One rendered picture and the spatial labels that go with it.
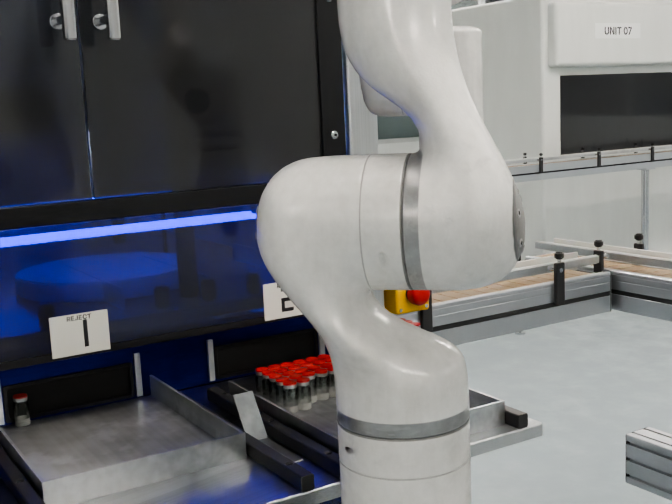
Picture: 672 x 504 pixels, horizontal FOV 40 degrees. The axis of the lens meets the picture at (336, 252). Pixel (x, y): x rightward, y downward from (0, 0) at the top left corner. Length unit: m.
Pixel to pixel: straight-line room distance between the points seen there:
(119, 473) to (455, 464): 0.48
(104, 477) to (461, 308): 0.92
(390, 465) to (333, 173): 0.25
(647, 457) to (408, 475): 1.47
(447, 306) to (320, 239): 1.09
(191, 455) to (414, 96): 0.61
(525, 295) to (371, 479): 1.20
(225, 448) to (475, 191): 0.59
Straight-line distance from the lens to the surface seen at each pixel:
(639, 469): 2.28
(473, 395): 1.36
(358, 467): 0.83
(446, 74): 0.79
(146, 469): 1.19
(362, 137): 1.56
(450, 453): 0.82
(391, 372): 0.79
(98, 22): 1.38
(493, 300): 1.92
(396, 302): 1.63
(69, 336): 1.39
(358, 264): 0.77
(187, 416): 1.40
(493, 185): 0.76
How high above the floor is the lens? 1.33
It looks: 9 degrees down
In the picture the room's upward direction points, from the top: 3 degrees counter-clockwise
